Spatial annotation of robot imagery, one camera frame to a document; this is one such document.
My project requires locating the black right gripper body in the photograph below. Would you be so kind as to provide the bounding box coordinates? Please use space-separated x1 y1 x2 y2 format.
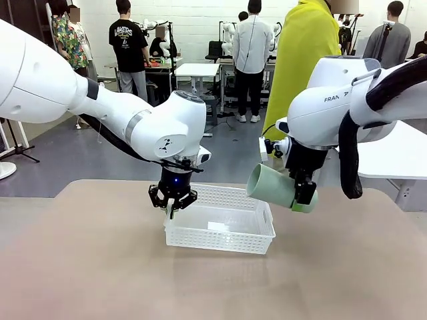
284 139 330 183

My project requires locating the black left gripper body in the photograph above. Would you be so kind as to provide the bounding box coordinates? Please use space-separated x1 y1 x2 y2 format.
157 165 194 200

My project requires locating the pale green plastic cup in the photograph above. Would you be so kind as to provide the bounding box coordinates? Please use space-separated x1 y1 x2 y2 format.
246 163 320 214

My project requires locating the white perforated plastic basket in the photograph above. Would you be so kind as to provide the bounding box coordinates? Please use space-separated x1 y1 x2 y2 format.
163 183 277 256

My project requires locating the dark plastic stool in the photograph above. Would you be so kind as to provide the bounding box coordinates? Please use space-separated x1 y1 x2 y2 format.
202 96 218 127

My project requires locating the white side table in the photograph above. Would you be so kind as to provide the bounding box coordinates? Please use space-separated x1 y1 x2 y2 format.
356 119 427 213

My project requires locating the person in yellow cape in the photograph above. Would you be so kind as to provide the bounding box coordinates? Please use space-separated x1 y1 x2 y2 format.
262 0 343 174

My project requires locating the white height-adjustable desk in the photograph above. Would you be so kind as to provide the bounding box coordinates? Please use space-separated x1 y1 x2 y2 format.
175 63 221 137

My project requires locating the grey work table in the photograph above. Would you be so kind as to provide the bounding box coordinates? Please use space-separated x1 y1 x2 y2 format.
105 56 184 101

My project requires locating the person in white shirt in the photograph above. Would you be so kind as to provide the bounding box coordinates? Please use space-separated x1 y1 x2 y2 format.
232 0 274 123

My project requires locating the seated person in black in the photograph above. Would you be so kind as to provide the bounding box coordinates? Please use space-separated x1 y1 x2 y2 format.
149 26 177 59

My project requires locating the brown black tripod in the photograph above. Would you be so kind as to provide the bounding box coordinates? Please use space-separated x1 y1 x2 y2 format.
346 13 364 56

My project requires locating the black office chair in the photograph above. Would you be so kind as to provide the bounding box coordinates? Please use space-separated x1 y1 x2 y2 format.
205 40 224 63

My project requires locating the person in grey sweater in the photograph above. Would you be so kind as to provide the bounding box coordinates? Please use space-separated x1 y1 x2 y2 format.
362 1 412 69

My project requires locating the black floor tripod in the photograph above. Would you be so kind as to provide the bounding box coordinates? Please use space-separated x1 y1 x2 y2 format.
0 118 41 164

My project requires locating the person in black t-shirt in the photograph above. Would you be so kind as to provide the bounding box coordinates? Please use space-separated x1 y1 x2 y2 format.
109 0 149 103

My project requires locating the white round floor base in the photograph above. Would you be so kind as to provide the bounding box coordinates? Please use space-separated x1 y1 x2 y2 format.
0 161 17 181

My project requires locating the person in dark clothes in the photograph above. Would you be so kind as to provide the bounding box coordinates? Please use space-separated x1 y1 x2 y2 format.
412 31 427 61

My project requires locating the person in white red top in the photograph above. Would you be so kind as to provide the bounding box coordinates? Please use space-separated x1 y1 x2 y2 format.
68 6 98 83

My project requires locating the person in floral shirt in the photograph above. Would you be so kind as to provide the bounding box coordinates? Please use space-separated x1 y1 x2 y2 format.
51 0 90 73

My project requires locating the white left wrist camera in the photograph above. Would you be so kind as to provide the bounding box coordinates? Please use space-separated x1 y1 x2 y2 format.
196 148 213 167

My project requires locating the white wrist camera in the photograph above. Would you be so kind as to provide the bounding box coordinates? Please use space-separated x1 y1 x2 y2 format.
196 148 213 167
258 135 285 165

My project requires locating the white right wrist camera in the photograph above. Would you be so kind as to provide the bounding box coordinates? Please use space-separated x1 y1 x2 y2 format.
258 135 285 165

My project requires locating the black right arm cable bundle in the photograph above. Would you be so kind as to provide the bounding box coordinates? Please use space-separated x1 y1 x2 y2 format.
338 56 427 200

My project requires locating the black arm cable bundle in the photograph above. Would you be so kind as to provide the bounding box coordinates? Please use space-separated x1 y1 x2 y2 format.
338 56 427 200
78 113 161 164

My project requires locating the black left arm cable bundle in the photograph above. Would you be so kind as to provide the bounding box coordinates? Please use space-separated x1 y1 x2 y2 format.
78 113 161 164

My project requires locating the black camera stand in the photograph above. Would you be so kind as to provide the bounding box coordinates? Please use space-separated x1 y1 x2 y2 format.
167 21 177 97

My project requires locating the metal frame workbench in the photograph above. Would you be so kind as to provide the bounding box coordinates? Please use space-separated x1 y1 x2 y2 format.
218 56 278 114

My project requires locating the white frame shelf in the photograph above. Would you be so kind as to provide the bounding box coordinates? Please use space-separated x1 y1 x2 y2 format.
0 118 35 154

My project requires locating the tripod with white camera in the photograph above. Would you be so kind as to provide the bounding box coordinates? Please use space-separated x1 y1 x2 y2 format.
376 20 400 58

